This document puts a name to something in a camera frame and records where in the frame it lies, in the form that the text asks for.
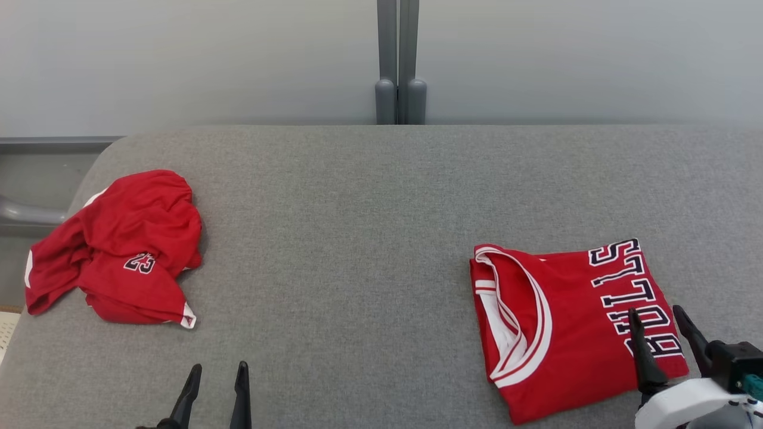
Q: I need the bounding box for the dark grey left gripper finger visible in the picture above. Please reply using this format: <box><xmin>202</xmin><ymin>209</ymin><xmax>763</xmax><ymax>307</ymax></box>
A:
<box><xmin>229</xmin><ymin>360</ymin><xmax>252</xmax><ymax>429</ymax></box>
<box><xmin>169</xmin><ymin>363</ymin><xmax>203</xmax><ymax>429</ymax></box>

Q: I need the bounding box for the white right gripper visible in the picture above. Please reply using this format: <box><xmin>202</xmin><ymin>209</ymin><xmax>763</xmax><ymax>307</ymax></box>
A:
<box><xmin>628</xmin><ymin>304</ymin><xmax>763</xmax><ymax>429</ymax></box>

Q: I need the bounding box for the red Bulls basketball jersey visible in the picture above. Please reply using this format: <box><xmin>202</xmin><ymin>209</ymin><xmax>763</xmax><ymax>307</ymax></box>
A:
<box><xmin>469</xmin><ymin>238</ymin><xmax>690</xmax><ymax>425</ymax></box>

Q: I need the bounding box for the white perforated laundry basket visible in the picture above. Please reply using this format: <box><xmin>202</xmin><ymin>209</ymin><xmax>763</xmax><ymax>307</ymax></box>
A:
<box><xmin>0</xmin><ymin>311</ymin><xmax>23</xmax><ymax>364</ymax></box>

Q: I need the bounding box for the grey rounded support leg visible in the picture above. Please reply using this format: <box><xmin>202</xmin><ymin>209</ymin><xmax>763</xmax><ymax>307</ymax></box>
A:
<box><xmin>0</xmin><ymin>195</ymin><xmax>67</xmax><ymax>226</ymax></box>

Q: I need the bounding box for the grey partition base rail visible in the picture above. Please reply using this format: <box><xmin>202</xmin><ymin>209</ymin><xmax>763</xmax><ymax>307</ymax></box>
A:
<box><xmin>0</xmin><ymin>136</ymin><xmax>125</xmax><ymax>153</ymax></box>

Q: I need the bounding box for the grey partition post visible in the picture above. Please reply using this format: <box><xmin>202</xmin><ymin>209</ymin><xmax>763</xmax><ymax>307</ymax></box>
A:
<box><xmin>398</xmin><ymin>0</ymin><xmax>427</xmax><ymax>125</ymax></box>
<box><xmin>375</xmin><ymin>0</ymin><xmax>398</xmax><ymax>125</ymax></box>

